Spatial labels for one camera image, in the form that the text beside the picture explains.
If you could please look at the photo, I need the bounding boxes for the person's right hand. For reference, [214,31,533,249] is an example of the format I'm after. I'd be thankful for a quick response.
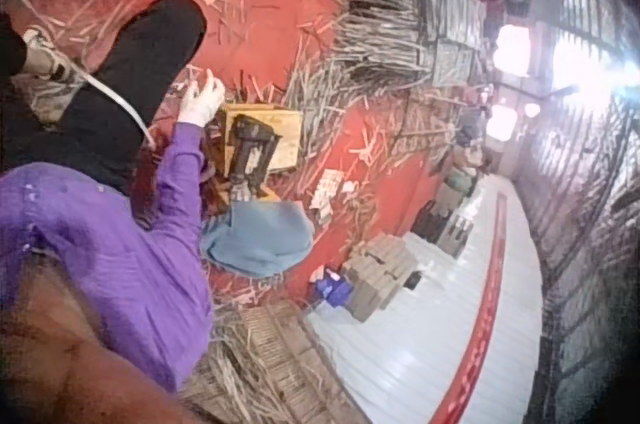
[177,68,227,128]

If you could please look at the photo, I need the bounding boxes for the black nail gun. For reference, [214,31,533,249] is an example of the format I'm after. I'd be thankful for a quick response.
[227,113,274,196]

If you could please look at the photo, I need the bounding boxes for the person's legs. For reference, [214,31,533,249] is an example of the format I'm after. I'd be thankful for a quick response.
[0,0,209,195]

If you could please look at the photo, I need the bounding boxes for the small wooden box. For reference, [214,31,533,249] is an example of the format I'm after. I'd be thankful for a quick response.
[214,103,304,176]

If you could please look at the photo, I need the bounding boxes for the heap of wooden sticks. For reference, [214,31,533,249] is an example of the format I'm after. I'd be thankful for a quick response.
[272,8,441,195]

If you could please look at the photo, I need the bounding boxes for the white staple strips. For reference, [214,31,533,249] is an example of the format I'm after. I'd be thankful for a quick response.
[307,168,347,226]

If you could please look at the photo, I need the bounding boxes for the blue cloth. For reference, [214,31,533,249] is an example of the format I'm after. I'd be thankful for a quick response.
[199,200,315,278]

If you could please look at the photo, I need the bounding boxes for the stack of wooden slat frames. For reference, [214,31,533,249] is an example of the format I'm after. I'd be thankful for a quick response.
[335,0,432,85]

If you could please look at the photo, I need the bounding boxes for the blue plastic bag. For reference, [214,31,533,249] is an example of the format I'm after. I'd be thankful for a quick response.
[313,267,357,304]

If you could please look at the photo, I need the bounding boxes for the stack of wooden crates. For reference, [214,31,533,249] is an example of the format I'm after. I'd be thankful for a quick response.
[418,0,490,88]

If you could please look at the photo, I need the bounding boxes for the stack of grey blocks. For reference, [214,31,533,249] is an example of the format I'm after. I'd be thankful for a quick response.
[341,233,422,324]

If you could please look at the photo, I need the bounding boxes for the stack of dark frames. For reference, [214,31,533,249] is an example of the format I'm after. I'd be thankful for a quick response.
[413,198,475,259]

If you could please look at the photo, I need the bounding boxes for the wooden slat panel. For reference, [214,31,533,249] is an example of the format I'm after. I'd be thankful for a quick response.
[187,299,374,424]

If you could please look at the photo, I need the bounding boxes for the metal grille gate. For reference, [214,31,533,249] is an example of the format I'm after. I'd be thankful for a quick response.
[509,0,640,395]

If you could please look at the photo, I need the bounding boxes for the white air hose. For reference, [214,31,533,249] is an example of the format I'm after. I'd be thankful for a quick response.
[82,71,157,150]

